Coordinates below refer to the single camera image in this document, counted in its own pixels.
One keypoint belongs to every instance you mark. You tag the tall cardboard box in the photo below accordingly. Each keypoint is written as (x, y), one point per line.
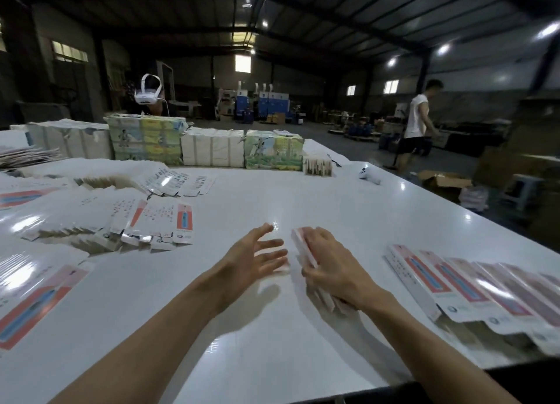
(525, 150)

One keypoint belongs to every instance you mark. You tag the square bright window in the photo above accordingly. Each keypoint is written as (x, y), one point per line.
(242, 63)

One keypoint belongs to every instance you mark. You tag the toothbrush carton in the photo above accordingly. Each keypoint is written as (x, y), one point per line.
(300, 240)

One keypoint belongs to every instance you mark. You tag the small beige card stack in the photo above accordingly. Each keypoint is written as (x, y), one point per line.
(318, 166)

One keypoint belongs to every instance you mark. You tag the grey crate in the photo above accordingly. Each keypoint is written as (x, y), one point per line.
(44, 112)

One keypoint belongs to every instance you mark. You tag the person's right forearm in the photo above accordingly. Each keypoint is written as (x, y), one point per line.
(442, 355)

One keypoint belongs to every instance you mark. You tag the white plastic bags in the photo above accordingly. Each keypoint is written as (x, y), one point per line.
(473, 198)

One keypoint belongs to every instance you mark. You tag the open cardboard box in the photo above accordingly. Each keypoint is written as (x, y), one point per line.
(446, 185)

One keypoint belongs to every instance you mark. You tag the blue bins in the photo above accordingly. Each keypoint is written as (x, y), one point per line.
(387, 141)

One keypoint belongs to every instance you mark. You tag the pile of carton blanks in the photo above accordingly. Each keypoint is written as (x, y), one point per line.
(66, 233)

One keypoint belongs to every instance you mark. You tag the white stool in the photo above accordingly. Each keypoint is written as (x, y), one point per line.
(523, 189)

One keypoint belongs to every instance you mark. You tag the white headset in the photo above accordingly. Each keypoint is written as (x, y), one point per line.
(148, 93)

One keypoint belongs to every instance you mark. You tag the blue machine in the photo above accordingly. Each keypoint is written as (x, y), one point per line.
(271, 106)

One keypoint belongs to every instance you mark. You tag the small black tool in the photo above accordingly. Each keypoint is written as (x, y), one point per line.
(333, 159)

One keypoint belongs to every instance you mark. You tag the pile of grey flat sheets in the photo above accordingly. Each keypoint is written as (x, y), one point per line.
(22, 157)

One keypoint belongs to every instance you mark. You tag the double wall window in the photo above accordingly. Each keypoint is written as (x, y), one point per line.
(391, 87)

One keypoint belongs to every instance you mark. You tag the green printed carton bundle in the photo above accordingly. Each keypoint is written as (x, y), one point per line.
(274, 151)

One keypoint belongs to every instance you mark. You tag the green yellow carton bundle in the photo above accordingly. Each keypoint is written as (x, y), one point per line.
(144, 138)

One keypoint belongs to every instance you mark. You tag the person's left forearm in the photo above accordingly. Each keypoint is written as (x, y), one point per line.
(144, 351)

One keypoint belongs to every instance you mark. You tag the small white object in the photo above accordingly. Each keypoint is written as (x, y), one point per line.
(369, 174)

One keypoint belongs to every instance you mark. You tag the row of white cartons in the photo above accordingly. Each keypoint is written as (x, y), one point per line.
(213, 148)
(68, 139)

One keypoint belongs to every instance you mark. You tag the person's left hand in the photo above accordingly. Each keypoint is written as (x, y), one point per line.
(245, 264)

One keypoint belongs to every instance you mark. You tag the person's right hand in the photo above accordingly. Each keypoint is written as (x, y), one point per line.
(337, 272)

